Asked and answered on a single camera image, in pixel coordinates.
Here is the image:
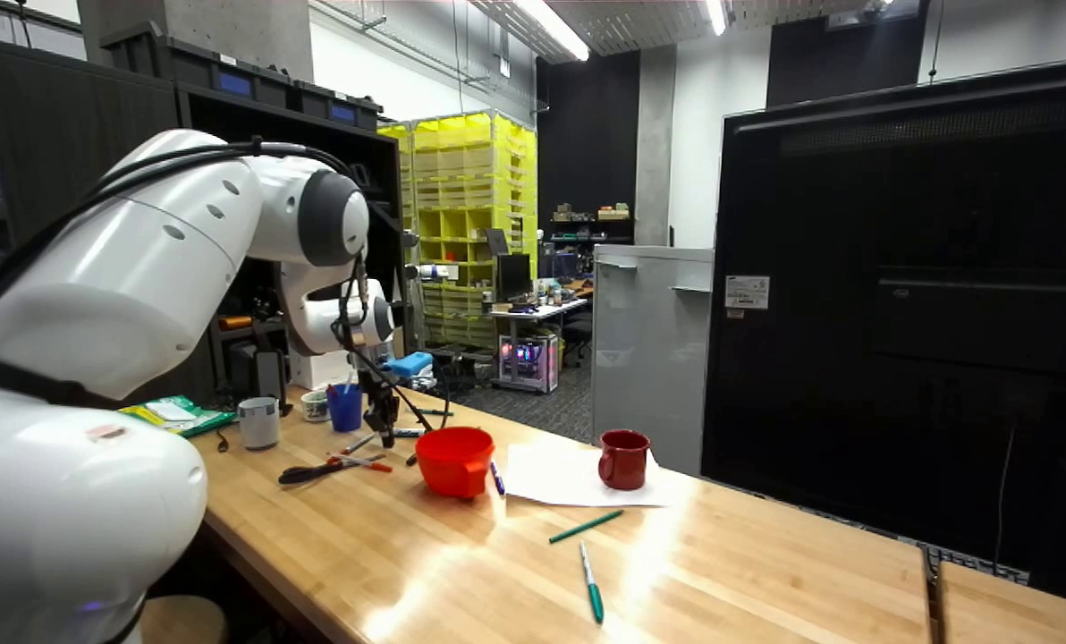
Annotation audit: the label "white label sticker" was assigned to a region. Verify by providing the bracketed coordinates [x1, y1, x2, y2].
[723, 267, 773, 314]

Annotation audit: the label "white paper sheet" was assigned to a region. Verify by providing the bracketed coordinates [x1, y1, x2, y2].
[489, 435, 689, 512]

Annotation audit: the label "black shelf unit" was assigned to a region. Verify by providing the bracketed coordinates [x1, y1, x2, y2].
[0, 27, 409, 404]

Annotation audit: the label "dark red mug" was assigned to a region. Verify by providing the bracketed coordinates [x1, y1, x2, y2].
[593, 427, 655, 490]

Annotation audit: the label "green plastic packet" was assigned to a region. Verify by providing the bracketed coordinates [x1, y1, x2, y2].
[119, 395, 241, 440]

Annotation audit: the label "white square box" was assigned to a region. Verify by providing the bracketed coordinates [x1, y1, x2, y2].
[283, 349, 361, 395]

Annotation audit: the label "yellow storage shelf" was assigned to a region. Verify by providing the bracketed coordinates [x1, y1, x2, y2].
[377, 110, 540, 349]

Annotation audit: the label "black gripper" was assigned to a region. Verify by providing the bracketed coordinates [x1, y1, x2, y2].
[359, 353, 406, 450]

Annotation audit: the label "green grey-barrel thin marker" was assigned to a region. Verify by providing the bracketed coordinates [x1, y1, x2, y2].
[573, 537, 608, 626]

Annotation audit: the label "grey metal partition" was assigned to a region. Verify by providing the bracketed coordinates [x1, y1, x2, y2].
[592, 244, 714, 477]

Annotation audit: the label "large red plastic cup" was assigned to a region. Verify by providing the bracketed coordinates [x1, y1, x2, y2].
[412, 422, 496, 506]

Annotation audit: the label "blue plastic cup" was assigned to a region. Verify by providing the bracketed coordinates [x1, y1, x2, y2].
[321, 379, 369, 435]

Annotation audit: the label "dark computer monitor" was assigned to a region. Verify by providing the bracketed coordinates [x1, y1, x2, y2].
[493, 249, 536, 304]

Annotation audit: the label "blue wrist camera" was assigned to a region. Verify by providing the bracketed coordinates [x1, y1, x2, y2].
[384, 347, 440, 385]

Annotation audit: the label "large black panel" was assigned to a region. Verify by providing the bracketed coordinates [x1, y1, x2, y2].
[700, 49, 1066, 600]

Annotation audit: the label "beige round stool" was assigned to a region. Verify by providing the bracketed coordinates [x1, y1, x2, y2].
[137, 591, 233, 644]

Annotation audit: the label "lit clear equipment box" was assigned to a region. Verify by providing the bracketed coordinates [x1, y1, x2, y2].
[493, 333, 568, 397]

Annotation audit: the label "green pencil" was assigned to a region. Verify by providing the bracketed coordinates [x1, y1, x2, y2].
[544, 506, 626, 546]

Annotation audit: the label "black camera cable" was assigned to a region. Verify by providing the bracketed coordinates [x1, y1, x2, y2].
[0, 137, 455, 435]

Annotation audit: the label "black handled scissors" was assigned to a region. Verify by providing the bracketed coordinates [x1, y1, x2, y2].
[276, 453, 361, 486]

